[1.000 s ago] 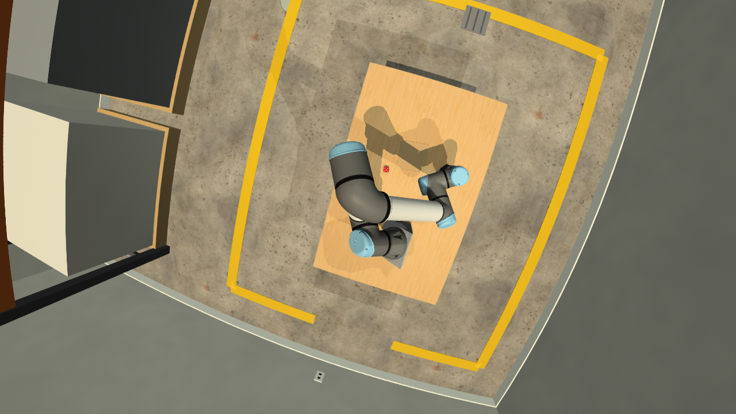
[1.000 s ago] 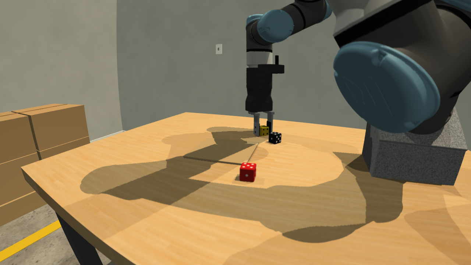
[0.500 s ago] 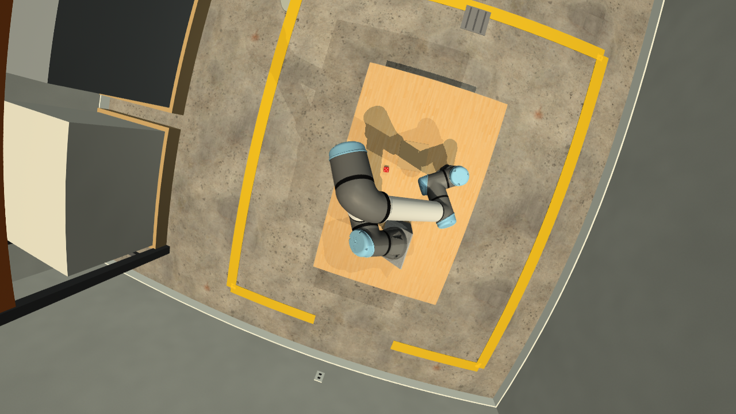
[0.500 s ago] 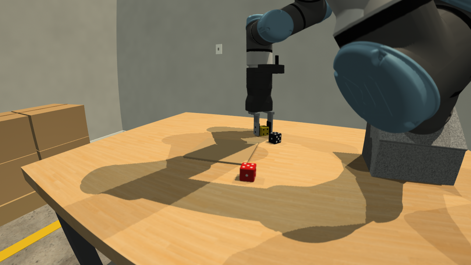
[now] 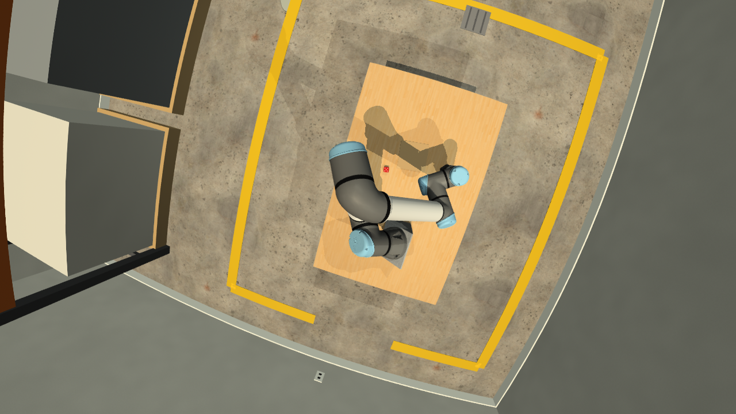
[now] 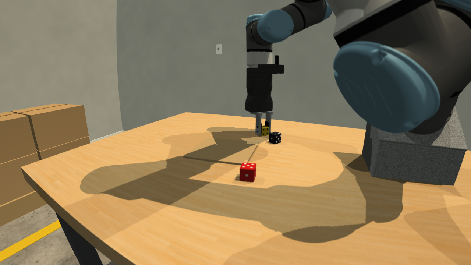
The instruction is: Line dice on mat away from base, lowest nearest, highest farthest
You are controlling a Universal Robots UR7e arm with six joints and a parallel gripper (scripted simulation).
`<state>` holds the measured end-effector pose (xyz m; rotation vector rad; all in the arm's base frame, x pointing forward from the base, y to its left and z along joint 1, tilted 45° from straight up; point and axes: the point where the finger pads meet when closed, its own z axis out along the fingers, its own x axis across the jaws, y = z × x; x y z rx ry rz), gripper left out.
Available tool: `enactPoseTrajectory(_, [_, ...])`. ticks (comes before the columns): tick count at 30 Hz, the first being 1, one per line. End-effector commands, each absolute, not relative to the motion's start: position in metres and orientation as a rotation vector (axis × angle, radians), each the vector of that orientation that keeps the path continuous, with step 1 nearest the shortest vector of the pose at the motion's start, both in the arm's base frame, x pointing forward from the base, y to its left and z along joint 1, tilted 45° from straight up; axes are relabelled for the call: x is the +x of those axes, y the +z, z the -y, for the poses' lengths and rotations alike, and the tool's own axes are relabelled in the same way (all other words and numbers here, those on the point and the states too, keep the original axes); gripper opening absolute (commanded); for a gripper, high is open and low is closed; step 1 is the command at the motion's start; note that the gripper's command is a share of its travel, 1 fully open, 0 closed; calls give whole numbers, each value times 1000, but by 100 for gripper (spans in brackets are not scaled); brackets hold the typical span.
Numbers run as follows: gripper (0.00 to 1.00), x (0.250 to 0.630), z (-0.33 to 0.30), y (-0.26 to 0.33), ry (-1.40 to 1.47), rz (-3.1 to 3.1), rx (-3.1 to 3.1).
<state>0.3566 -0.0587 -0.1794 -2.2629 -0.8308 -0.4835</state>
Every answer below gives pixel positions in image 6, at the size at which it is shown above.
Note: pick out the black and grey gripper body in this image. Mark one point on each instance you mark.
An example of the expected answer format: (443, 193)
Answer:
(259, 80)

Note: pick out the black die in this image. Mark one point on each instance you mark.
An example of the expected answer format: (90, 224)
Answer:
(274, 137)

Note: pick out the yellow die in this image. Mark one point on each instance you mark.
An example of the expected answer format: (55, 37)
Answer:
(265, 130)

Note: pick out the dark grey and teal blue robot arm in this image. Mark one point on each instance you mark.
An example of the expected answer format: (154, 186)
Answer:
(402, 63)

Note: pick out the red die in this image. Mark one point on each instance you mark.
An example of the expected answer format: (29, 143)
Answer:
(248, 172)

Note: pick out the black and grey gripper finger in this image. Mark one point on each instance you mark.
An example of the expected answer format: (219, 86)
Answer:
(268, 119)
(258, 126)

